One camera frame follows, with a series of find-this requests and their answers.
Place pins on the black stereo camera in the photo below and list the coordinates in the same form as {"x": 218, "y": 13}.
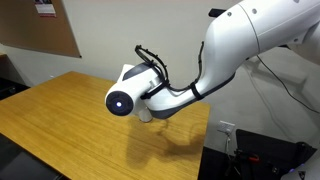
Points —
{"x": 216, "y": 12}

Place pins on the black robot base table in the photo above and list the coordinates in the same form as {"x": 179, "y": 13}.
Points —
{"x": 266, "y": 146}

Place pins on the printed paper flyer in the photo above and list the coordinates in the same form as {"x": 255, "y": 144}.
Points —
{"x": 45, "y": 7}

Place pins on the white ceramic mug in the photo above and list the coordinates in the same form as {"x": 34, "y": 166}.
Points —
{"x": 145, "y": 116}

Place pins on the white wall outlet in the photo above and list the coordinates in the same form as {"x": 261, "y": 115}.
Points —
{"x": 226, "y": 127}

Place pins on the brown cork board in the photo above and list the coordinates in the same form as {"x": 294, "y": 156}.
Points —
{"x": 33, "y": 26}

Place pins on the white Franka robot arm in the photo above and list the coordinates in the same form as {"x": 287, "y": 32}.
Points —
{"x": 233, "y": 40}

